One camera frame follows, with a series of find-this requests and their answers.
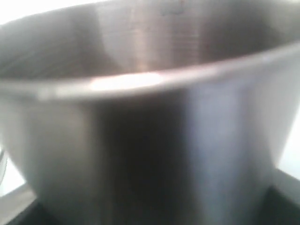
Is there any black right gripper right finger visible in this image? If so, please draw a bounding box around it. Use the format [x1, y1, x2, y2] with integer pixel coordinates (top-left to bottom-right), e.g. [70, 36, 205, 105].
[263, 169, 300, 225]

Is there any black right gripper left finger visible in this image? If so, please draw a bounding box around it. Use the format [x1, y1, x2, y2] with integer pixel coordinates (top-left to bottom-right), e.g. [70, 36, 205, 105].
[0, 184, 45, 225]

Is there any stainless steel cup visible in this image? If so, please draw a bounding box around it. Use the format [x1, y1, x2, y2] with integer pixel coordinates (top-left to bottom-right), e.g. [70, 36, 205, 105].
[0, 0, 300, 225]

